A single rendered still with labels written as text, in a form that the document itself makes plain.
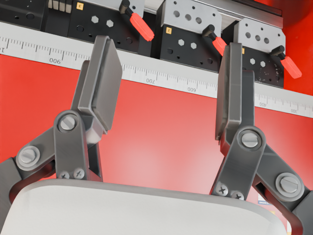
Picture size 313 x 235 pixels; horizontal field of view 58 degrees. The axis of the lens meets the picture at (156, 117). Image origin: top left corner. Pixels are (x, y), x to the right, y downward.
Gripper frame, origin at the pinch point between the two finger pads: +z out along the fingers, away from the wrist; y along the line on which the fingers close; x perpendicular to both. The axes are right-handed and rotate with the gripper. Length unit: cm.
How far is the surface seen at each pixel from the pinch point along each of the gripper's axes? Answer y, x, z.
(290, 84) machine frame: 42, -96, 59
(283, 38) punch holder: 24, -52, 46
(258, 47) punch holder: 17, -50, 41
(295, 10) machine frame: 43, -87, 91
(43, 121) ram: -26.1, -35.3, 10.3
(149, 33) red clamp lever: -8.7, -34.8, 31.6
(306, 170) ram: 32, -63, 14
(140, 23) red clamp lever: -10.6, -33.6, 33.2
